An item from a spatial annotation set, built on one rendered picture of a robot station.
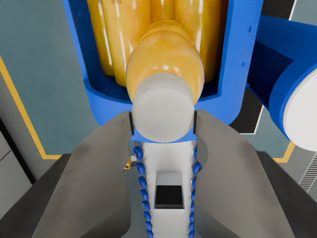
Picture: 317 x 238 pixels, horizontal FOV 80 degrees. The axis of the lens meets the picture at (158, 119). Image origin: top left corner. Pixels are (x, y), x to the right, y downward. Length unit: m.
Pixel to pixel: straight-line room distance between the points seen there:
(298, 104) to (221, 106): 0.30
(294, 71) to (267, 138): 1.53
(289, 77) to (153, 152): 0.46
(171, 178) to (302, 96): 0.48
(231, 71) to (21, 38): 1.67
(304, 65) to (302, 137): 0.18
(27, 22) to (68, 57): 0.33
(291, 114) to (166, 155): 0.40
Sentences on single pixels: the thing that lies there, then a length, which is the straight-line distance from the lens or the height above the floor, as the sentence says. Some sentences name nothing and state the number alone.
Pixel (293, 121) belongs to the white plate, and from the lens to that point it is 0.57.
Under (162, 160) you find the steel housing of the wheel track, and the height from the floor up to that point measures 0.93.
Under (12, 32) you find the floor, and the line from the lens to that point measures 1.83.
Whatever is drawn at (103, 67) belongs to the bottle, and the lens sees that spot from 0.39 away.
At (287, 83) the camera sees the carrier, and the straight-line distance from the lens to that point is 0.55.
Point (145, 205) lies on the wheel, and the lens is 0.87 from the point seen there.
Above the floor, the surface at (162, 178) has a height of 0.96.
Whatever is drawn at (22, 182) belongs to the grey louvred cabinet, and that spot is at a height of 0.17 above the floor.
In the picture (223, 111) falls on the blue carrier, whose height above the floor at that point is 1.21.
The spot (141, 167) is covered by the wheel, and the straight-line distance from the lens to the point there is 0.69.
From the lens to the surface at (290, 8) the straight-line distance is 1.47.
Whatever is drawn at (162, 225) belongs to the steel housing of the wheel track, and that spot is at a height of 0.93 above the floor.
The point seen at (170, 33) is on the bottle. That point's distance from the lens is 0.17.
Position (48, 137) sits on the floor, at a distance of 2.18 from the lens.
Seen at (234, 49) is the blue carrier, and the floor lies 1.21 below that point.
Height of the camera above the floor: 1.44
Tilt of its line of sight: 57 degrees down
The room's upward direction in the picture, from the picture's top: 175 degrees counter-clockwise
